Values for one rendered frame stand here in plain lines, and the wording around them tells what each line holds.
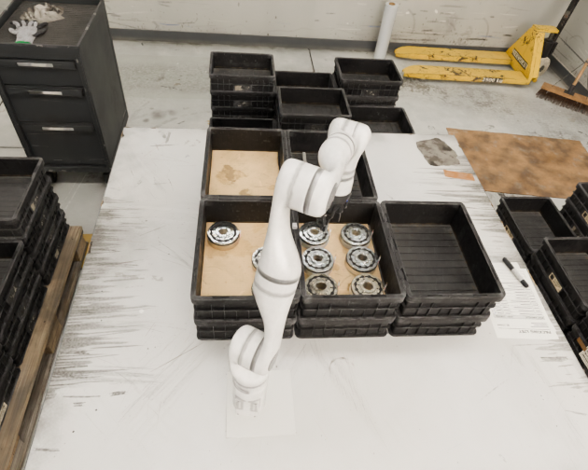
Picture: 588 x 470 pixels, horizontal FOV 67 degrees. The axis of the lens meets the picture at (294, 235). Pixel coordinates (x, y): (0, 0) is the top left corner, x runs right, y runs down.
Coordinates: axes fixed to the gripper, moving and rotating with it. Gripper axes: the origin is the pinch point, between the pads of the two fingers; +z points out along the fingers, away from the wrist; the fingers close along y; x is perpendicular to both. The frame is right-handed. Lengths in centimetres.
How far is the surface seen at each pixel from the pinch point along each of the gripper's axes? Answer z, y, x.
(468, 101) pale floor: 101, 292, 52
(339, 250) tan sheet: 17.2, 6.9, -1.8
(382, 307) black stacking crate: 13.0, -5.0, -25.3
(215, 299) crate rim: 7.1, -38.9, 8.0
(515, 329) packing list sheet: 30, 31, -60
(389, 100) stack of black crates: 54, 162, 65
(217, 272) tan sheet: 17.2, -27.4, 20.1
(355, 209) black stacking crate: 10.3, 20.1, 2.6
